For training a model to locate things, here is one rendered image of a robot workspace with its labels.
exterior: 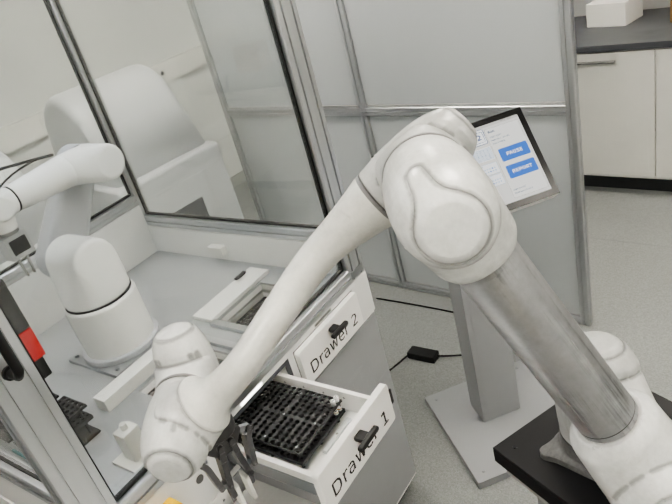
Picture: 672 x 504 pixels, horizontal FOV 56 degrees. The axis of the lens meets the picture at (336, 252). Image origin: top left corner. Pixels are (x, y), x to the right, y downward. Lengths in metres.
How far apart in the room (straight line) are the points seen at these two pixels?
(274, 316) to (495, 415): 1.72
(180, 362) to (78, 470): 0.30
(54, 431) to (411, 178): 0.79
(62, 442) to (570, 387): 0.87
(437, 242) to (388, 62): 2.21
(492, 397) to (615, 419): 1.49
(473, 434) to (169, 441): 1.73
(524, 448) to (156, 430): 0.80
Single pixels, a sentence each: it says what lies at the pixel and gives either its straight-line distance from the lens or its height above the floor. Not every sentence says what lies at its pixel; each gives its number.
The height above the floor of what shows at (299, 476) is 0.88.
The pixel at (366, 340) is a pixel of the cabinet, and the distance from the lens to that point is 1.95.
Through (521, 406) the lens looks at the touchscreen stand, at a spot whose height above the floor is 0.04.
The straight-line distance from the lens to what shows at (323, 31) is 3.12.
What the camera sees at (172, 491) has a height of 0.91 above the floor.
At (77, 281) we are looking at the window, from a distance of 1.23.
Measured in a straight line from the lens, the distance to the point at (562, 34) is 2.53.
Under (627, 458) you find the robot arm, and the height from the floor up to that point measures 1.07.
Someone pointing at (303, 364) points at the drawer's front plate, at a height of 0.89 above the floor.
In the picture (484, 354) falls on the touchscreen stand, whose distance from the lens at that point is 2.41.
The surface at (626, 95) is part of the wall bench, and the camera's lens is 3.96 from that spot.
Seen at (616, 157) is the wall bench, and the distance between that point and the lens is 4.11.
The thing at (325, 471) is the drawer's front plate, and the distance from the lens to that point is 1.36.
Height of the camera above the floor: 1.89
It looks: 28 degrees down
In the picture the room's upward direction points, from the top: 16 degrees counter-clockwise
